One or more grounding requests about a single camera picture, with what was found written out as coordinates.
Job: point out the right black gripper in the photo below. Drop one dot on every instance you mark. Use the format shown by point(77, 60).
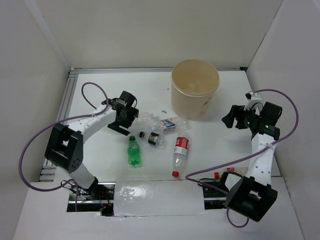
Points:
point(229, 118)

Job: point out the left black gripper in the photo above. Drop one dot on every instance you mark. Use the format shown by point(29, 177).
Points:
point(132, 112)

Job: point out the green plastic bottle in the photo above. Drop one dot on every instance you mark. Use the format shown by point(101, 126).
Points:
point(133, 151)

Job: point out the red label cola bottle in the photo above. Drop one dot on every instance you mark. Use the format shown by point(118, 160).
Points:
point(179, 157)

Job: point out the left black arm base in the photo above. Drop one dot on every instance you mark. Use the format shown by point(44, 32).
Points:
point(81, 201)

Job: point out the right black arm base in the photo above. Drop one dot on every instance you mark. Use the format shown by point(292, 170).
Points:
point(212, 189)

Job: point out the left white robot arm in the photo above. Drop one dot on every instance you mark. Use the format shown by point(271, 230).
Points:
point(65, 147)

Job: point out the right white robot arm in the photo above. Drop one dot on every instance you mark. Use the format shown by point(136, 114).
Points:
point(252, 196)

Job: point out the beige plastic bin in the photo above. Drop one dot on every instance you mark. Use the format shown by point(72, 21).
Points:
point(193, 83)

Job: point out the black label clear bottle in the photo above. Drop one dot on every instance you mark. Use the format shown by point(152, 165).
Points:
point(153, 139)

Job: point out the blue label clear bottle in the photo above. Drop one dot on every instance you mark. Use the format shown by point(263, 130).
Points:
point(170, 125)

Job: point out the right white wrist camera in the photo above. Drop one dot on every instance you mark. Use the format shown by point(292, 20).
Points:
point(253, 100)

